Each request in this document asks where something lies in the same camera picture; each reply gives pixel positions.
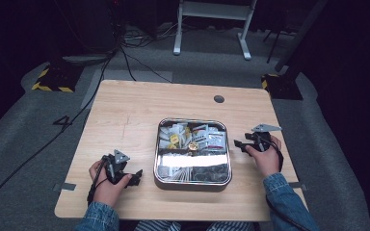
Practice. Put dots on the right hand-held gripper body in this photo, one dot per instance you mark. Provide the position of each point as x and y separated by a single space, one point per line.
263 139

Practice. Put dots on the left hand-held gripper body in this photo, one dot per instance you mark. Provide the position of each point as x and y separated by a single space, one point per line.
117 166

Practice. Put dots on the pile of white stick packets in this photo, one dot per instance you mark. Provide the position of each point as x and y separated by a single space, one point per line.
178 174

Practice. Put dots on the clear box lid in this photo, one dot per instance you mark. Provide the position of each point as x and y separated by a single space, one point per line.
192 160

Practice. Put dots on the brown divided box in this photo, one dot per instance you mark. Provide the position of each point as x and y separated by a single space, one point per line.
192 187

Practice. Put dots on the person's right hand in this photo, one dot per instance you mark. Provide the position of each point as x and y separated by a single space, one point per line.
266 162

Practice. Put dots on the person's left hand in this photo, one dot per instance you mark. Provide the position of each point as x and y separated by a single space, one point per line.
107 191

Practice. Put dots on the pile of white red-print packets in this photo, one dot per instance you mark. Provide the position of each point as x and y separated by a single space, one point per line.
210 138

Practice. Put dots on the pile of dark packets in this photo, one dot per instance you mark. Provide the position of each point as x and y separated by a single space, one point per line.
210 173

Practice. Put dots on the grey table grommet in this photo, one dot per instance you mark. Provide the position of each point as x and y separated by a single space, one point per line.
219 99

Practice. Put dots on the pile of white yellow packets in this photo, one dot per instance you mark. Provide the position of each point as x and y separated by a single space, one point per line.
175 138

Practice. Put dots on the person's striped trouser legs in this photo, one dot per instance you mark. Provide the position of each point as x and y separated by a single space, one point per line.
160 226

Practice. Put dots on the yellow black striped base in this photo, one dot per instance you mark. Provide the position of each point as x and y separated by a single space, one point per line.
53 80
281 88

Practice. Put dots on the grey tape strip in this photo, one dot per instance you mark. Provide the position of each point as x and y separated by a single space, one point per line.
298 185
65 186

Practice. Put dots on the dark slanted pole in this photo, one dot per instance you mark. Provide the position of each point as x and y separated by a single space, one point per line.
302 35

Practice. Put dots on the white power strip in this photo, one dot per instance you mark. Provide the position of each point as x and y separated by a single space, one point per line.
138 38

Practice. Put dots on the white metal stand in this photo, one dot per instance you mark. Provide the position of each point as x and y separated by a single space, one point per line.
212 10

